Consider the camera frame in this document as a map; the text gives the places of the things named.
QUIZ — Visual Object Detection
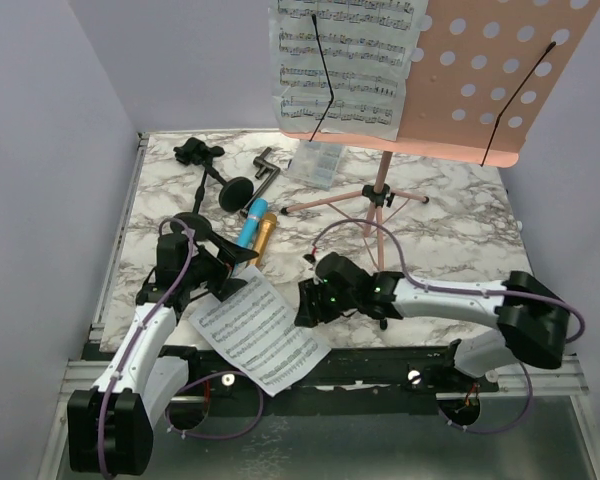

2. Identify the sheet music page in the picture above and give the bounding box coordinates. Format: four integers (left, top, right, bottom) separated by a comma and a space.
189, 266, 330, 397
268, 0, 428, 141

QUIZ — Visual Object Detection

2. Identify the black mic clip stand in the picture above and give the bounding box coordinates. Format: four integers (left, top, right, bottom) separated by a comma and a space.
169, 136, 226, 244

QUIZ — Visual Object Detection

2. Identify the pink perforated music stand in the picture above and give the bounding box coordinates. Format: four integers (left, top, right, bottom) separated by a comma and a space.
276, 0, 600, 331

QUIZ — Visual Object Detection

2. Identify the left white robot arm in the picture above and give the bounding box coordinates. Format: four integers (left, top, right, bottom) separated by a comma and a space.
67, 230, 258, 479

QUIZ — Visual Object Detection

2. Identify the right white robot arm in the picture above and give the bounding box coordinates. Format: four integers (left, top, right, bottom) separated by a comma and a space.
294, 253, 570, 378

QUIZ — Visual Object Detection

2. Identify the gold toy microphone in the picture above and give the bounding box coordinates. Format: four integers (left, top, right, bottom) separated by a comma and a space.
247, 213, 277, 267

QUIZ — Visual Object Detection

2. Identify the blue toy microphone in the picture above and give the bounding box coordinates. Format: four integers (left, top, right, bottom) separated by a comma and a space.
236, 198, 268, 248

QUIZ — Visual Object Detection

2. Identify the black round-base mic stand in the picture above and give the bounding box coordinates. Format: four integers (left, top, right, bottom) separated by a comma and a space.
204, 165, 254, 213

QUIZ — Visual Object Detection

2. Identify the dark metal drum key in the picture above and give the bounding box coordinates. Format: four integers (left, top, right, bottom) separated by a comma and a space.
239, 147, 281, 218

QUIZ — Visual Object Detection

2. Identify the clear plastic compartment box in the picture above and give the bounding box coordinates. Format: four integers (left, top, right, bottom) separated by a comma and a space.
286, 140, 345, 190

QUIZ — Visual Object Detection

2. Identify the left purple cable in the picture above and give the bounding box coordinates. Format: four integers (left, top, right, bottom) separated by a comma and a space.
97, 217, 266, 480

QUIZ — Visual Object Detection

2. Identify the black mounting base rail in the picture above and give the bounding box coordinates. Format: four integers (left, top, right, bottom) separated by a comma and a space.
82, 344, 576, 419

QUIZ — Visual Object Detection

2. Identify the aluminium extrusion frame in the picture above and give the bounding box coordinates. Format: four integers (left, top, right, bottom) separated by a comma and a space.
34, 132, 596, 480

